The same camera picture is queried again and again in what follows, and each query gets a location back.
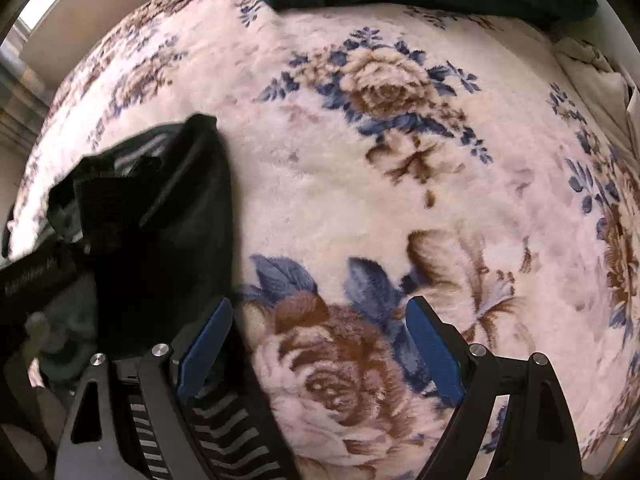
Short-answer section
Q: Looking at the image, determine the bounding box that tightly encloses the grey-green curtain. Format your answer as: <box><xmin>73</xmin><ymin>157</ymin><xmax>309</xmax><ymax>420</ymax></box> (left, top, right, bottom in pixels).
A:
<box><xmin>0</xmin><ymin>17</ymin><xmax>56</xmax><ymax>161</ymax></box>

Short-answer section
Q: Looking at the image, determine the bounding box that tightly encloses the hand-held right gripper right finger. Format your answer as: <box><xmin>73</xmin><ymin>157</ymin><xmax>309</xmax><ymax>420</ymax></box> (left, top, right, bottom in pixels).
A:
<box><xmin>405</xmin><ymin>296</ymin><xmax>584</xmax><ymax>480</ymax></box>

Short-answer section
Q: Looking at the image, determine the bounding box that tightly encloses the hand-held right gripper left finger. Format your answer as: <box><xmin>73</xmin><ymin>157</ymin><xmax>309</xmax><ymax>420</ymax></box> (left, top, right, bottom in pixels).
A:
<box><xmin>54</xmin><ymin>297</ymin><xmax>234</xmax><ymax>480</ymax></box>

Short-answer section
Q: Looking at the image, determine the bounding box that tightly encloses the white crumpled cloth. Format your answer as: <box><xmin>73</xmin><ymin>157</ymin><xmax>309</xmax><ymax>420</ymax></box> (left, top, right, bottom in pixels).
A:
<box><xmin>552</xmin><ymin>35</ymin><xmax>635</xmax><ymax>133</ymax></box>

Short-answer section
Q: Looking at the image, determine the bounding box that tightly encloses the floral plush blanket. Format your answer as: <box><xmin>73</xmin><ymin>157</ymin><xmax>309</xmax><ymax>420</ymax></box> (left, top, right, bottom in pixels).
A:
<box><xmin>10</xmin><ymin>0</ymin><xmax>640</xmax><ymax>480</ymax></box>

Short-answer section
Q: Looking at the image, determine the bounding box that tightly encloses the black knit garment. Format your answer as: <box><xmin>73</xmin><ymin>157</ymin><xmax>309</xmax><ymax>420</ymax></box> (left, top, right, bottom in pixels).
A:
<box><xmin>45</xmin><ymin>112</ymin><xmax>301</xmax><ymax>480</ymax></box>

